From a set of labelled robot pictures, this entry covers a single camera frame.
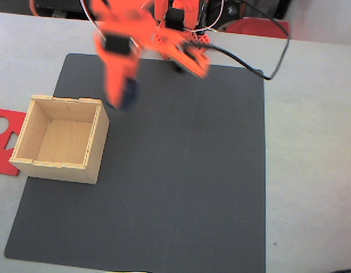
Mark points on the blue cube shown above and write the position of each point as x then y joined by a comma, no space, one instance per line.
131,94

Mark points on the wooden box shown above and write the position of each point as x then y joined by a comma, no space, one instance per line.
61,170

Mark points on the red cutout sheet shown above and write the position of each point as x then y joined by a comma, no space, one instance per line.
17,122

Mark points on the dark grey mat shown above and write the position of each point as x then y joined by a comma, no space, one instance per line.
178,170

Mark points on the red object behind table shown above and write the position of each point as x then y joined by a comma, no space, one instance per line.
257,28

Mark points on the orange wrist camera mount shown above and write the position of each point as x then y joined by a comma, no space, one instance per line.
192,59

